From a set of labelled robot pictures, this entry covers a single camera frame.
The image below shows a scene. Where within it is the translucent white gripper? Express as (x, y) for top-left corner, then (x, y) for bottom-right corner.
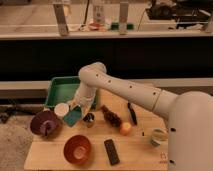
(67, 97), (94, 114)

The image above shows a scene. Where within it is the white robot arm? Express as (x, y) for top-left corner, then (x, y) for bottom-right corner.
(69, 62), (213, 171)

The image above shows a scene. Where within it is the purple bowl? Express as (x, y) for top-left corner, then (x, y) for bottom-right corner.
(30, 110), (61, 136)

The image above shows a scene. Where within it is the red bowl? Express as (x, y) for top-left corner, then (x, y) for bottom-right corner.
(63, 135), (91, 166)

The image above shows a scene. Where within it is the small metal cup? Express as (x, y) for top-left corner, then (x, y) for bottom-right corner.
(83, 113), (95, 128)

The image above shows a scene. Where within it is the green plastic tray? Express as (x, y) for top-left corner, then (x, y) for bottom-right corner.
(44, 75), (100, 111)

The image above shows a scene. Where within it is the white paper cup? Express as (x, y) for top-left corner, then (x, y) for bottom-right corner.
(54, 103), (69, 119)

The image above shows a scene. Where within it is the black dish brush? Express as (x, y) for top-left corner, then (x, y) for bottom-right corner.
(127, 102), (137, 125)

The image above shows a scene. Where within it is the orange fruit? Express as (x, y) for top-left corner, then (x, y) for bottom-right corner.
(120, 122), (132, 135)

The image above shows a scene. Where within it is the black remote control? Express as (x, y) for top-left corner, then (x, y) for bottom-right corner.
(104, 139), (120, 165)

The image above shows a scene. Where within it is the green item on shelf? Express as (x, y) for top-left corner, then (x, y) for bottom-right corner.
(110, 22), (134, 30)

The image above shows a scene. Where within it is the white bottle on shelf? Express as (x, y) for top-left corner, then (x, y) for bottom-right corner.
(93, 4), (105, 24)

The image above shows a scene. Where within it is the black device on shelf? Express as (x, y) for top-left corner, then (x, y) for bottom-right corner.
(146, 0), (213, 29)

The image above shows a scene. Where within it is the left metal post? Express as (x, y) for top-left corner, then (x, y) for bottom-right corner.
(53, 3), (69, 36)

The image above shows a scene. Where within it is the metal post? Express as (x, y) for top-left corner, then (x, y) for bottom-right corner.
(119, 2), (129, 35)
(53, 3), (69, 36)

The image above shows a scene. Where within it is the right metal post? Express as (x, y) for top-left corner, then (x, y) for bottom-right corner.
(119, 2), (129, 35)

